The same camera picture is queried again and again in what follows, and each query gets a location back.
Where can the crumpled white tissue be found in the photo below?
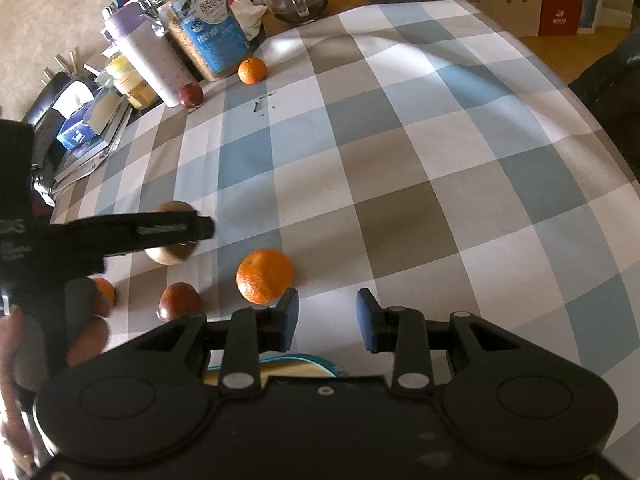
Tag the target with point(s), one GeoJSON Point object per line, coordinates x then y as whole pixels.
{"type": "Point", "coordinates": [250, 12]}

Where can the brown kiwi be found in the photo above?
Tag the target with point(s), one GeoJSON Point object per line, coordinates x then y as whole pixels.
{"type": "Point", "coordinates": [167, 255]}

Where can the blue-label glass jar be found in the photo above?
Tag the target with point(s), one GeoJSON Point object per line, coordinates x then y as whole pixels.
{"type": "Point", "coordinates": [210, 30]}

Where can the red paper bag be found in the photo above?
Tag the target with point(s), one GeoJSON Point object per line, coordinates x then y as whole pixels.
{"type": "Point", "coordinates": [560, 10]}

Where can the dark cloth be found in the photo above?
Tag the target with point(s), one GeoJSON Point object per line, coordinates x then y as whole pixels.
{"type": "Point", "coordinates": [615, 90]}

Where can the stack of papers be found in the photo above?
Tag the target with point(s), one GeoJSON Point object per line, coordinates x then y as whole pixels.
{"type": "Point", "coordinates": [75, 176]}

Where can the white cylindrical container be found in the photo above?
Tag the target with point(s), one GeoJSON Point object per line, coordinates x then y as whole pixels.
{"type": "Point", "coordinates": [150, 60]}

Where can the dark red plum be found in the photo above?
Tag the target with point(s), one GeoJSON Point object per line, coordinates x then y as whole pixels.
{"type": "Point", "coordinates": [191, 95]}

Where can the purple plum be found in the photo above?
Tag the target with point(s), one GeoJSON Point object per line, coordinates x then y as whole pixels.
{"type": "Point", "coordinates": [179, 301]}

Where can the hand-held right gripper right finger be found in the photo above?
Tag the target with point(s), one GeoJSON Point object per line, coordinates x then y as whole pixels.
{"type": "Point", "coordinates": [367, 322]}

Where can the person's left hand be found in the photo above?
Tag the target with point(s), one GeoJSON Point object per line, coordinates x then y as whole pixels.
{"type": "Point", "coordinates": [89, 340]}

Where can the checked tablecloth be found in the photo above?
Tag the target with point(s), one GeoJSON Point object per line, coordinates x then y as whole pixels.
{"type": "Point", "coordinates": [400, 160]}

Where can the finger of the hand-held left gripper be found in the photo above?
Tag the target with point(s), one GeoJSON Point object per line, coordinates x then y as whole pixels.
{"type": "Point", "coordinates": [165, 230]}

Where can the gold metal tray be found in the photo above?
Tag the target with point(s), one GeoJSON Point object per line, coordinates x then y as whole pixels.
{"type": "Point", "coordinates": [290, 367]}

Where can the black leather sofa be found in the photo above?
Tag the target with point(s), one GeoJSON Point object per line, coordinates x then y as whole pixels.
{"type": "Point", "coordinates": [55, 100]}

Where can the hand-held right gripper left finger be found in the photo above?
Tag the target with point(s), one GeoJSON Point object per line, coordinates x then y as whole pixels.
{"type": "Point", "coordinates": [289, 317]}

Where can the stack of books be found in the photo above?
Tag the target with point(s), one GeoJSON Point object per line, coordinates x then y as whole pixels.
{"type": "Point", "coordinates": [92, 152]}

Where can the blue tissue pack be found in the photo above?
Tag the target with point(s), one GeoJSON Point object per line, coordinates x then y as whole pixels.
{"type": "Point", "coordinates": [80, 130]}

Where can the yellow-lid glass jar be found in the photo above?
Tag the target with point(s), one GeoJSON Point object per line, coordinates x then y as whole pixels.
{"type": "Point", "coordinates": [132, 84]}

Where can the small orange mandarin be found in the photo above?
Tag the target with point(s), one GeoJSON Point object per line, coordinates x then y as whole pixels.
{"type": "Point", "coordinates": [251, 70]}

